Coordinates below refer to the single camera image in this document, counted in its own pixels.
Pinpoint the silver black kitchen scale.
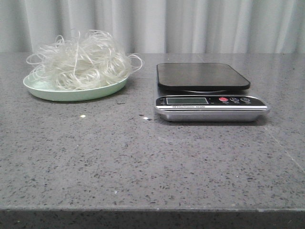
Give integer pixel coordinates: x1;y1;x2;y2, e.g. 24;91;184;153
154;63;270;122

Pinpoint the white translucent vermicelli bundle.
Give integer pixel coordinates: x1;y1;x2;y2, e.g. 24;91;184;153
26;30;144;91

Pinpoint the white pleated curtain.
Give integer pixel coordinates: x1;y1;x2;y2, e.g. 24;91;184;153
0;0;305;53

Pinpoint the light green round plate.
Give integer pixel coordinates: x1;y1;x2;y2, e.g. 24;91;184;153
23;73;127;102

